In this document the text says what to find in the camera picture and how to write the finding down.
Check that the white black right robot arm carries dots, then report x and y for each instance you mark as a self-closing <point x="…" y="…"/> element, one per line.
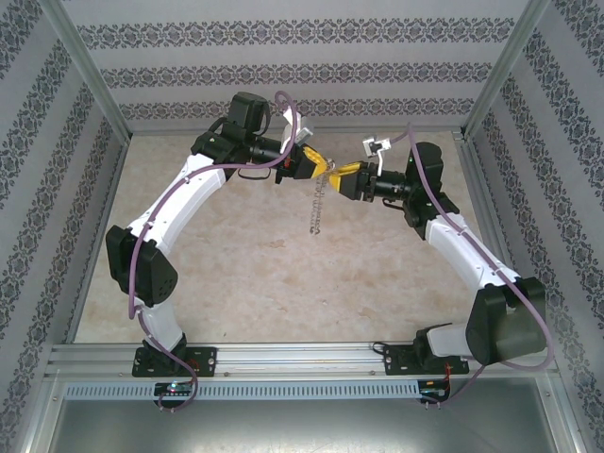
<point x="462" y="255"/>

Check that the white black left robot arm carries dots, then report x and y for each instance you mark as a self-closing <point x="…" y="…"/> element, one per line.
<point x="179" y="207"/>

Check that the aluminium floor beam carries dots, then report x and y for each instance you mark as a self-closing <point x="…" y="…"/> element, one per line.
<point x="160" y="130"/>
<point x="491" y="207"/>
<point x="96" y="240"/>

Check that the aluminium back floor beam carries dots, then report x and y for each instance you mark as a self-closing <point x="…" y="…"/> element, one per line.
<point x="160" y="130"/>

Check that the small circuit board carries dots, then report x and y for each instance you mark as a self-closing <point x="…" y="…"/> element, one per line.
<point x="434" y="389"/>
<point x="174" y="388"/>

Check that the grey metal sheet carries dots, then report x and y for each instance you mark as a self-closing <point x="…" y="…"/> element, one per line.
<point x="302" y="429"/>

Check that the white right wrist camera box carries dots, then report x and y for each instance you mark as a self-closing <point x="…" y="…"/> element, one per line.
<point x="373" y="146"/>

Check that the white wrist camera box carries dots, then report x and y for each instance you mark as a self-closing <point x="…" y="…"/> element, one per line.
<point x="373" y="146"/>
<point x="286" y="137"/>

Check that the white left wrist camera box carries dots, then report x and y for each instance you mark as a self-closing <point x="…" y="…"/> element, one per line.
<point x="286" y="137"/>

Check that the aluminium frame post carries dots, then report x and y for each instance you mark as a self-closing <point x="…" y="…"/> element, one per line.
<point x="509" y="61"/>
<point x="80" y="61"/>

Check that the aluminium mounting rail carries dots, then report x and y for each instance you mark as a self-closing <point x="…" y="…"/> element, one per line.
<point x="302" y="361"/>

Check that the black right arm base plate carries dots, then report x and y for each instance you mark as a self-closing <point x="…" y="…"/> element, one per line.
<point x="396" y="361"/>

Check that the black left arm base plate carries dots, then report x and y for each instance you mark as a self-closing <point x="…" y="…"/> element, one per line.
<point x="207" y="361"/>

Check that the aluminium frame bar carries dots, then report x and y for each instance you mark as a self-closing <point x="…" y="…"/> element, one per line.
<point x="38" y="415"/>
<point x="564" y="415"/>

